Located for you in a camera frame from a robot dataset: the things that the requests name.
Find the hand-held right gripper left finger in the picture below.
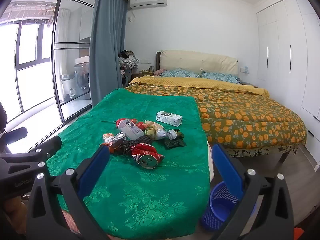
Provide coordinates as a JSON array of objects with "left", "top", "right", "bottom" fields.
[{"left": 26, "top": 144, "right": 113, "bottom": 240}]

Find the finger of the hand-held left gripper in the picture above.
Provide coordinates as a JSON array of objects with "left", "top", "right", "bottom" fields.
[
  {"left": 4, "top": 127, "right": 28, "bottom": 145},
  {"left": 0, "top": 137, "right": 62, "bottom": 178}
]

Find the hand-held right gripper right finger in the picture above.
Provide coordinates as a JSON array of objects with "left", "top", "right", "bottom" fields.
[{"left": 211, "top": 144, "right": 295, "bottom": 240}]

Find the blue plastic waste basket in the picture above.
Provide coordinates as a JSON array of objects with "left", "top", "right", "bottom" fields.
[{"left": 200, "top": 181, "right": 256, "bottom": 232}]

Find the black net bag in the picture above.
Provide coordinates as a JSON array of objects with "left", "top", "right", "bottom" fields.
[{"left": 117, "top": 136, "right": 153, "bottom": 157}]

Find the crushed red can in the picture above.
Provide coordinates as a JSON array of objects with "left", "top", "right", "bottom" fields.
[{"left": 131, "top": 143, "right": 165, "bottom": 169}]

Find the clear plastic box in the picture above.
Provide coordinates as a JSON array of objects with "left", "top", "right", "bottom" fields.
[{"left": 117, "top": 119, "right": 145, "bottom": 140}]

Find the dark green wrapper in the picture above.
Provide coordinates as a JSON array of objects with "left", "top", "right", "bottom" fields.
[{"left": 164, "top": 138, "right": 187, "bottom": 150}]

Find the white gold wrapper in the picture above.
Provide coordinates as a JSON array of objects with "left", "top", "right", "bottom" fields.
[{"left": 166, "top": 129, "right": 185, "bottom": 140}]

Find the yellow silver bag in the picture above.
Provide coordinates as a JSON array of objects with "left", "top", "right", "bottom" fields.
[{"left": 145, "top": 124, "right": 167, "bottom": 141}]

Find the white milk carton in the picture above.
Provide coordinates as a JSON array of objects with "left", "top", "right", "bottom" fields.
[{"left": 156, "top": 111, "right": 183, "bottom": 127}]

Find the green patterned tablecloth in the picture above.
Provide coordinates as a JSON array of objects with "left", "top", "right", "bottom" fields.
[{"left": 46, "top": 88, "right": 211, "bottom": 235}]

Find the dark wooden bed leg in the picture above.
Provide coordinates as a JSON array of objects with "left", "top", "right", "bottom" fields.
[{"left": 277, "top": 145, "right": 298, "bottom": 165}]

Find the orange floral quilt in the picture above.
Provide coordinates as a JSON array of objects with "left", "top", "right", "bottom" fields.
[{"left": 124, "top": 84, "right": 307, "bottom": 151}]

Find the washing machine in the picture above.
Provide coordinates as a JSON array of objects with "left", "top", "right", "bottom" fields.
[{"left": 74, "top": 69, "right": 91, "bottom": 100}]

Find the glass sliding door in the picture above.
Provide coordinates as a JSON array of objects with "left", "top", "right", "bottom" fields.
[{"left": 51, "top": 0, "right": 97, "bottom": 124}]

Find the wooden nightstand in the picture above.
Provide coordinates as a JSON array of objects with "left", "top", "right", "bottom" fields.
[{"left": 132, "top": 70, "right": 155, "bottom": 81}]

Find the cream padded headboard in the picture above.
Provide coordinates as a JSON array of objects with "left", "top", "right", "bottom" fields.
[{"left": 157, "top": 50, "right": 239, "bottom": 76}]

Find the pile of clothes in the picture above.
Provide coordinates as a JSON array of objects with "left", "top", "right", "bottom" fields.
[{"left": 118, "top": 50, "right": 140, "bottom": 70}]

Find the ceiling clothes drying rack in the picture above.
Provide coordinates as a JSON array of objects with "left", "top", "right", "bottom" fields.
[{"left": 5, "top": 1, "right": 56, "bottom": 28}]

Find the grey blue curtain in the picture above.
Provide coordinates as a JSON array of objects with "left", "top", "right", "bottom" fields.
[{"left": 89, "top": 0, "right": 129, "bottom": 105}]

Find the white wardrobe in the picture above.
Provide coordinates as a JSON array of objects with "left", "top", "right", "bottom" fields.
[{"left": 256, "top": 0, "right": 320, "bottom": 140}]

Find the white air conditioner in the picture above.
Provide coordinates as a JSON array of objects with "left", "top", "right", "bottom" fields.
[{"left": 129, "top": 0, "right": 168, "bottom": 9}]

